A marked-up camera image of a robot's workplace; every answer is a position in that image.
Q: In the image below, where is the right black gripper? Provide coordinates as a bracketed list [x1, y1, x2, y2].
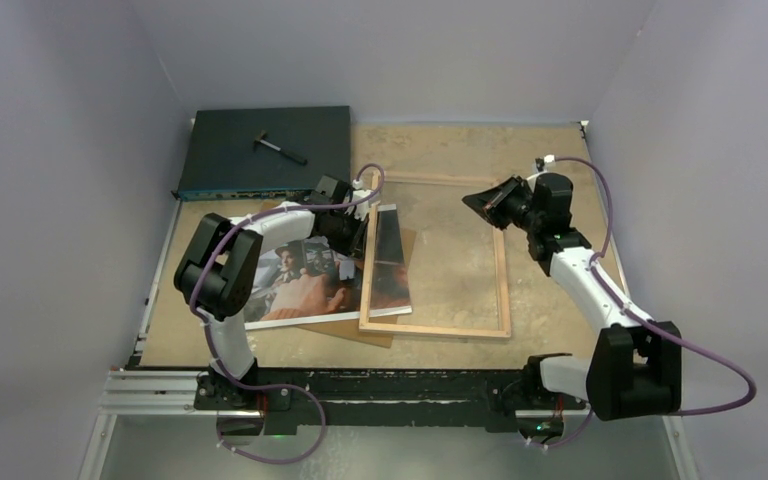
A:
[462, 175, 543, 234]

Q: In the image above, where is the wooden picture frame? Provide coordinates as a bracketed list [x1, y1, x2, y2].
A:
[358, 171, 512, 339]

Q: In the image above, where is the aluminium extrusion rail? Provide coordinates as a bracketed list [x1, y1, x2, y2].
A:
[97, 369, 683, 417]

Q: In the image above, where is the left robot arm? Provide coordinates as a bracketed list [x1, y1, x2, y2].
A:
[173, 176, 381, 409]

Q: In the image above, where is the printed photo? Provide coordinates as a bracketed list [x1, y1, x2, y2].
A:
[239, 204, 412, 331]

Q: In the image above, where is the small black hammer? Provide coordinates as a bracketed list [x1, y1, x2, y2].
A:
[253, 130, 308, 166]

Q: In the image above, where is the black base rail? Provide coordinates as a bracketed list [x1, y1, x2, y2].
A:
[194, 367, 585, 435]

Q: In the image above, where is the dark network switch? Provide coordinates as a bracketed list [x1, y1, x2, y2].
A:
[172, 106, 352, 202]

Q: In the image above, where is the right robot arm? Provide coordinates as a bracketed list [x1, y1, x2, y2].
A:
[462, 173, 682, 421]

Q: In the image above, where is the brown backing board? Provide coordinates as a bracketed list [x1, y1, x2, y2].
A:
[295, 228, 417, 348]

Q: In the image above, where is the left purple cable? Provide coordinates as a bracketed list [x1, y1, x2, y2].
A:
[187, 162, 387, 465]

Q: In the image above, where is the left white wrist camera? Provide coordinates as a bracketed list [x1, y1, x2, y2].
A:
[349, 178, 375, 221]

